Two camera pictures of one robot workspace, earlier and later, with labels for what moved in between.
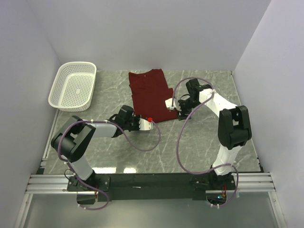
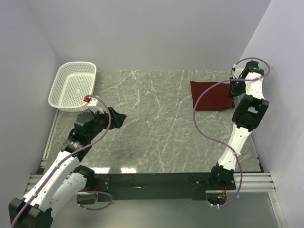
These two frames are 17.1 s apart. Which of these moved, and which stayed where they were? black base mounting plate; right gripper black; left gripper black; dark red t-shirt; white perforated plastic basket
Moved: dark red t-shirt; right gripper black; left gripper black
Stayed: white perforated plastic basket; black base mounting plate
